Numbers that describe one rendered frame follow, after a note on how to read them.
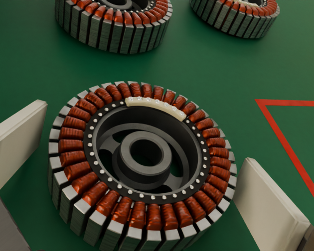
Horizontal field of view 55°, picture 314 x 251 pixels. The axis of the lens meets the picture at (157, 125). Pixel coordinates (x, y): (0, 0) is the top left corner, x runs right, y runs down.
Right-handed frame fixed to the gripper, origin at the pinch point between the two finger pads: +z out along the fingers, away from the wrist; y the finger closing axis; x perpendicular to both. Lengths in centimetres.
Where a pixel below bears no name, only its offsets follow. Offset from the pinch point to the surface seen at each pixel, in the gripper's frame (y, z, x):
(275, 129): 11.8, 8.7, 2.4
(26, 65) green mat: -10.3, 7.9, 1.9
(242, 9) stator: 8.1, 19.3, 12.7
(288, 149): 12.6, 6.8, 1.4
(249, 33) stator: 10.2, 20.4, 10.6
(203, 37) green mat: 4.8, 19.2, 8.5
